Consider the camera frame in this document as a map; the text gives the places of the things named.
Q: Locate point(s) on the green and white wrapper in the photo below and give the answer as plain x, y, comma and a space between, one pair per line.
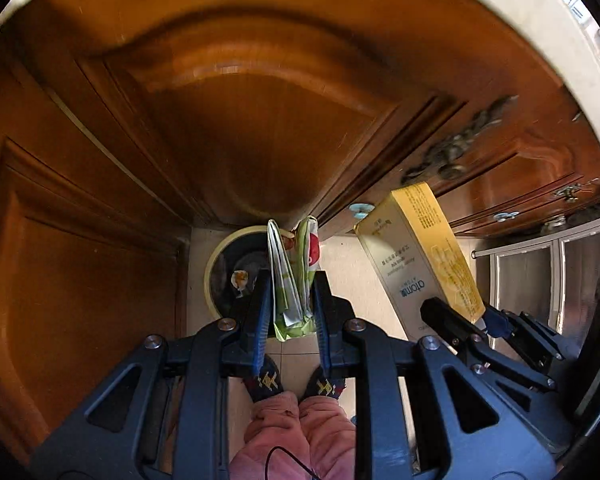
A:
300, 285

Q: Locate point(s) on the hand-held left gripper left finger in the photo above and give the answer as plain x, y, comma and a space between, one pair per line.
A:
261, 315

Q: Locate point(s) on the pink pants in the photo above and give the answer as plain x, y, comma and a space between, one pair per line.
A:
300, 430

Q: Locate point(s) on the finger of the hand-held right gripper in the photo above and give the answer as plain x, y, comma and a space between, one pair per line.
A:
497, 322
450, 322

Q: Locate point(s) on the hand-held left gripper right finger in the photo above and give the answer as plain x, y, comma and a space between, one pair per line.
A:
322, 315

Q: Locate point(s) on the yellow and white box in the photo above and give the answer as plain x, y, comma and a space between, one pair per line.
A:
420, 240

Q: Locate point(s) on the brown wooden cabinet door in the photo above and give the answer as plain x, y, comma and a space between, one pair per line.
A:
520, 175
260, 110
70, 285

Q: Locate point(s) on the steel glass door cabinet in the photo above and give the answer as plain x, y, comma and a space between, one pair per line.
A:
530, 270

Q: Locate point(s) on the black round trash bin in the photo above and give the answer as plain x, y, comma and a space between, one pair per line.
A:
220, 270

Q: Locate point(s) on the pale blue cabinet knob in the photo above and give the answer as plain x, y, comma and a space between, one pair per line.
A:
505, 216
362, 208

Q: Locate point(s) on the dark blue patterned slipper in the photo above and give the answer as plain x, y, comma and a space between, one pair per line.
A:
325, 385
266, 382

